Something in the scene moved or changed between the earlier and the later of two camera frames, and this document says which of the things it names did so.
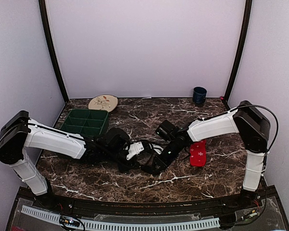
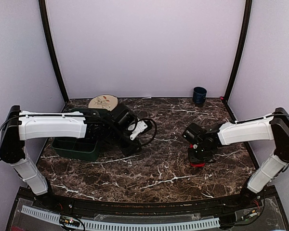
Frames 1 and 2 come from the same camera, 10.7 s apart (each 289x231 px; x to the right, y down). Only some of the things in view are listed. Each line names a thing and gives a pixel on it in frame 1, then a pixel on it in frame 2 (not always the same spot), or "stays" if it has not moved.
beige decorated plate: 104,102 stays
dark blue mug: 199,96 stays
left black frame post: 42,4 stays
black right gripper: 163,163 to 193,158
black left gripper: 132,164 to 130,150
